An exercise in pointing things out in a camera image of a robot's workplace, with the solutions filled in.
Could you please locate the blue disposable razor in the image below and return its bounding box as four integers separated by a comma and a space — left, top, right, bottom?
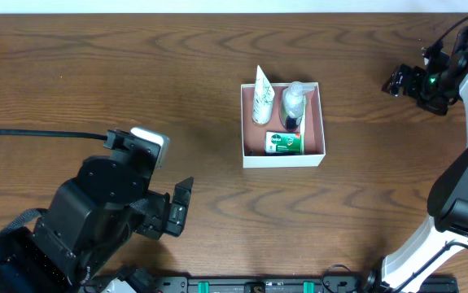
246, 150, 298, 157

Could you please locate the green white toothbrush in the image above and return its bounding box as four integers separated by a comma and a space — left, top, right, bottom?
300, 94, 307, 155

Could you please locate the clear pump sanitizer bottle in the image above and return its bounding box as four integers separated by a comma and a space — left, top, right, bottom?
279, 81, 315, 132

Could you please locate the green Dettol soap bar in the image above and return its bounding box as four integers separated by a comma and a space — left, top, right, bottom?
265, 131, 304, 155

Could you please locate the white Pantene tube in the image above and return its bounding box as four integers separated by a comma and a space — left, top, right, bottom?
252, 65, 275, 125

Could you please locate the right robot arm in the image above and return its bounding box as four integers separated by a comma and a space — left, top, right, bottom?
362, 26, 468, 292

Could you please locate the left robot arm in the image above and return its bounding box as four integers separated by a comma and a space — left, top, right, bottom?
0, 139, 194, 292

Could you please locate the white box pink interior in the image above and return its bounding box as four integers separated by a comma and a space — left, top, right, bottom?
240, 82, 326, 168

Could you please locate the right black cable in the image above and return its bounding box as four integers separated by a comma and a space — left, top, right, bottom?
391, 8, 468, 293

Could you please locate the black cable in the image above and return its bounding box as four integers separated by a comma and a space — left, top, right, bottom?
0, 129, 111, 142
391, 8, 468, 293

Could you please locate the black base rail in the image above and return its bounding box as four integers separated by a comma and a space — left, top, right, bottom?
94, 274, 461, 293

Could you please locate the left black cable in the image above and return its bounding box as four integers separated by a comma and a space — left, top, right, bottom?
0, 129, 111, 142

